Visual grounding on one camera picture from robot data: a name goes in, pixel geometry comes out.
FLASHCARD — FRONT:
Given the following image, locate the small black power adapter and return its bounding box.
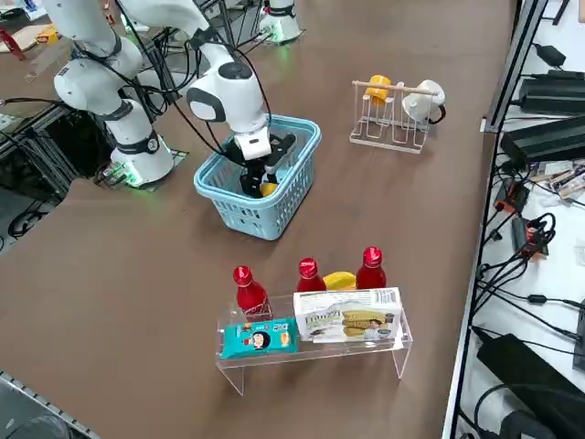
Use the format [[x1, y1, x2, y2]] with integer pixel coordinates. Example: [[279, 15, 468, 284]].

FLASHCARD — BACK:
[[533, 43, 568, 68]]

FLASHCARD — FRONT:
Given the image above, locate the wooden board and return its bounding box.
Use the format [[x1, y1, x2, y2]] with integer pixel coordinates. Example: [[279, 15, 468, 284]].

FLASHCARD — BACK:
[[0, 22, 47, 55]]

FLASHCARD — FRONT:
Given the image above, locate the light blue plastic basket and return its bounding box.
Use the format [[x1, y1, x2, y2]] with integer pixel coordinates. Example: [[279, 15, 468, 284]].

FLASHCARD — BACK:
[[193, 113, 322, 242]]

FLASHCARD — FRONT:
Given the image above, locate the slim black adapter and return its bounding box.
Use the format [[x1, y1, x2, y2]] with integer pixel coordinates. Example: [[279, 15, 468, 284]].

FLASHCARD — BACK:
[[510, 218, 530, 253]]

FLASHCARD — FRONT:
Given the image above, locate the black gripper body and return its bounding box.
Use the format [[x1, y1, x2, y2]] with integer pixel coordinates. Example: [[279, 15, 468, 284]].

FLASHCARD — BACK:
[[226, 132, 298, 174]]

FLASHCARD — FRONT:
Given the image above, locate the red and black device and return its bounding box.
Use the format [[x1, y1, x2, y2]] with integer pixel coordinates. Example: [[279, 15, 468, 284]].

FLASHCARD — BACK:
[[495, 177, 532, 214]]

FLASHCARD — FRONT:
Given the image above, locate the teal snack packet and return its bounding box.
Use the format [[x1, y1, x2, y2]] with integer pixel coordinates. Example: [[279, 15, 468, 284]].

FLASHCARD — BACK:
[[221, 317, 299, 360]]

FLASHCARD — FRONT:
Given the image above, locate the black rectangular power supply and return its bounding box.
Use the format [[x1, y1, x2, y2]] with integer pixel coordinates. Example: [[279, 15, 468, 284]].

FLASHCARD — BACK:
[[519, 70, 585, 116]]

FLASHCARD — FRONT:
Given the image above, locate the white wire cup rack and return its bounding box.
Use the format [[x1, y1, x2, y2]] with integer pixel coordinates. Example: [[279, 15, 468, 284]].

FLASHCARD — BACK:
[[349, 80, 447, 155]]

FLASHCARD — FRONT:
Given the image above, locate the grey ribbed rail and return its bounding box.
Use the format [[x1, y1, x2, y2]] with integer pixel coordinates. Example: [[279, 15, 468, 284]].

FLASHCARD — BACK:
[[0, 369, 101, 439]]

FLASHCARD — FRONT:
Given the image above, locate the red cola drink bottle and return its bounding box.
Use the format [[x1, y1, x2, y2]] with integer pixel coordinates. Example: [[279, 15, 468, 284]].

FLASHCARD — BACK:
[[295, 258, 328, 294], [355, 246, 388, 291], [231, 265, 271, 321]]

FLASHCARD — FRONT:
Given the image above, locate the white cup with black handle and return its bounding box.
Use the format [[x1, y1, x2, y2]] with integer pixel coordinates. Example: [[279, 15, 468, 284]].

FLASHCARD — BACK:
[[400, 93, 447, 125]]

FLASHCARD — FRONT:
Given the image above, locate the long black power supply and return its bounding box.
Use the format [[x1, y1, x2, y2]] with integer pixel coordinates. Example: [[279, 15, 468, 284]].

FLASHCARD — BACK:
[[499, 116, 585, 166]]

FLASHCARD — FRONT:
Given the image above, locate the yellow cup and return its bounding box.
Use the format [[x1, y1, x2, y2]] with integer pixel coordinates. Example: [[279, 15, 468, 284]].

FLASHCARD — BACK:
[[364, 75, 393, 107]]

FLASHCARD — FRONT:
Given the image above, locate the yellow green starfruit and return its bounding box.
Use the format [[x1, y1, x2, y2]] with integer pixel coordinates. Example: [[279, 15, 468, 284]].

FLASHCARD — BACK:
[[322, 271, 357, 292]]

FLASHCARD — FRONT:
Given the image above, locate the clear acrylic rack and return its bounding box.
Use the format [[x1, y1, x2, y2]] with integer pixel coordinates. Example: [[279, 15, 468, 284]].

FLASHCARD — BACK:
[[214, 285, 415, 398]]

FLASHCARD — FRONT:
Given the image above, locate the aluminium frame post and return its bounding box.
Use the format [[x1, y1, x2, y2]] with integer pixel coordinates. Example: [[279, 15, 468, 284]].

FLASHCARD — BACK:
[[480, 0, 549, 134]]

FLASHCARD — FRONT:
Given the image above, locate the white cracker box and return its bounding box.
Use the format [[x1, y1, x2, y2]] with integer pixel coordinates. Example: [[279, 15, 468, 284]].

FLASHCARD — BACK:
[[292, 286, 404, 344]]

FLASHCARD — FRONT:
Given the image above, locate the large black power brick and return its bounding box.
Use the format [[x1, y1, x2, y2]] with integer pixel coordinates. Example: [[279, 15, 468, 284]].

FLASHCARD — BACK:
[[476, 333, 585, 415]]

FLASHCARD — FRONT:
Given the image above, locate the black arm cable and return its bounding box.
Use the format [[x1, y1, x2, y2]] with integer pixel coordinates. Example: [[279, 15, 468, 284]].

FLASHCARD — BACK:
[[109, 0, 275, 161]]

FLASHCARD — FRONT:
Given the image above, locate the black table edge rail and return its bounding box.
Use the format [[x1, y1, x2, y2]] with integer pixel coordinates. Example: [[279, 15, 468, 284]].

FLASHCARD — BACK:
[[441, 127, 504, 439]]

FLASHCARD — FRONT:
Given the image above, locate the white mug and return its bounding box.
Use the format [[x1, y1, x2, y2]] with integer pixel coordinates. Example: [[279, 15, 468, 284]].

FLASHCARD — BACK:
[[415, 80, 448, 109]]

